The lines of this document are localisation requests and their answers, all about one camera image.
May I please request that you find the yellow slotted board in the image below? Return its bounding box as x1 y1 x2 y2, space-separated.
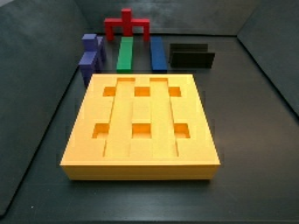
60 74 220 180

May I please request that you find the blue long block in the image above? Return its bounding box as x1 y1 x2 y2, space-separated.
151 36 167 73

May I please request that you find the black folded block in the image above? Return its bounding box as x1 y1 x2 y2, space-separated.
169 43 215 68

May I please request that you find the green long block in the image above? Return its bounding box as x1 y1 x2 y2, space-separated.
116 37 133 74

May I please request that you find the purple stepped block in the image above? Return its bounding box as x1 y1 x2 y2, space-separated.
79 34 107 86

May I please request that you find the red cross-shaped block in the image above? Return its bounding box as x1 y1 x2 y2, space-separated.
104 8 149 41

